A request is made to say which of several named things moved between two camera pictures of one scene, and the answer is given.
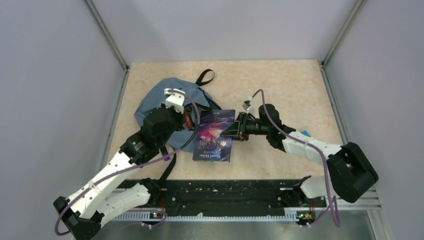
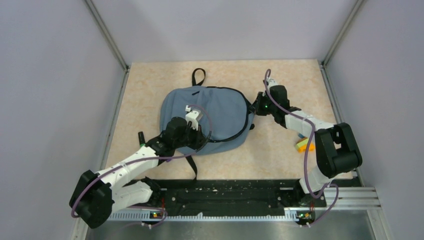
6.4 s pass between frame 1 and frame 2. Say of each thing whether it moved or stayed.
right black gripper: moved
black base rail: stayed
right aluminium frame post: stayed
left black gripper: moved
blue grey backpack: moved
